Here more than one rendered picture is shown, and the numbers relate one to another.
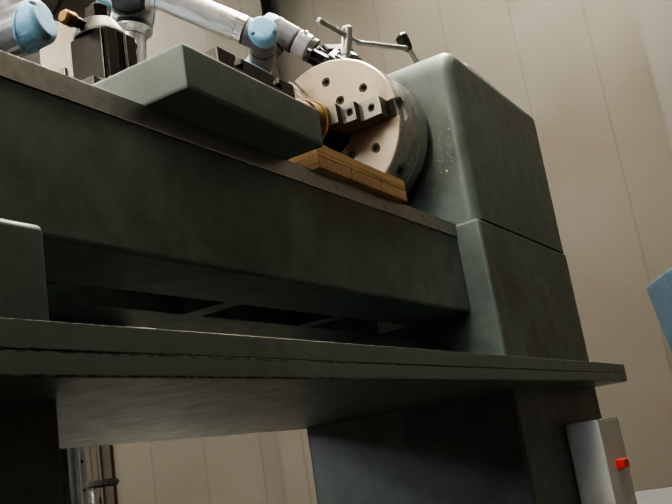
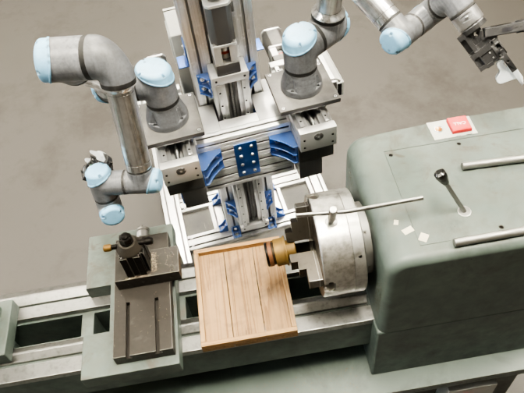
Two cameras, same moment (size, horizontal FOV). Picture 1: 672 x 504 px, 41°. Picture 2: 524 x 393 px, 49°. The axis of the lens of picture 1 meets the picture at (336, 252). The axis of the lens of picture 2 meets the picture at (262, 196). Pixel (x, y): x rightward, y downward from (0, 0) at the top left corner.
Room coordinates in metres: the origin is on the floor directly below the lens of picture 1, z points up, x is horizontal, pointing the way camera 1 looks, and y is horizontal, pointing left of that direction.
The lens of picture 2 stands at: (1.09, -0.79, 2.54)
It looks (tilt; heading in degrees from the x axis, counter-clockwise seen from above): 51 degrees down; 59
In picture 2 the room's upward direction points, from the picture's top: 8 degrees counter-clockwise
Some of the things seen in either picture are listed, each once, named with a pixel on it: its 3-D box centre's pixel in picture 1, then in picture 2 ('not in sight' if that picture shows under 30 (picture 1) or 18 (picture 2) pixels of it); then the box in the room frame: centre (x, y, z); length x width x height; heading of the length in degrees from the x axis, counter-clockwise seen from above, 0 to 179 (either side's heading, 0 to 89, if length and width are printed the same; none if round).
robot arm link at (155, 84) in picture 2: not in sight; (154, 81); (1.62, 0.68, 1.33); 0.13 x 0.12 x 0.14; 142
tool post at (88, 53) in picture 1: (108, 70); (135, 257); (1.26, 0.30, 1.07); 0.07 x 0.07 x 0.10; 61
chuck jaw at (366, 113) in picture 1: (363, 114); (311, 271); (1.64, -0.10, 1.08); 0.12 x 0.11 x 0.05; 61
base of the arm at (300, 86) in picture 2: not in sight; (301, 74); (2.09, 0.49, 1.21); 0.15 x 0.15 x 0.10
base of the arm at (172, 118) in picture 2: not in sight; (164, 107); (1.63, 0.68, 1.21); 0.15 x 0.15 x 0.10
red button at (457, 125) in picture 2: not in sight; (458, 125); (2.25, -0.07, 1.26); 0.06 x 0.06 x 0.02; 61
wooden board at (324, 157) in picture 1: (277, 204); (242, 291); (1.49, 0.09, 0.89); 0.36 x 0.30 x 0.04; 61
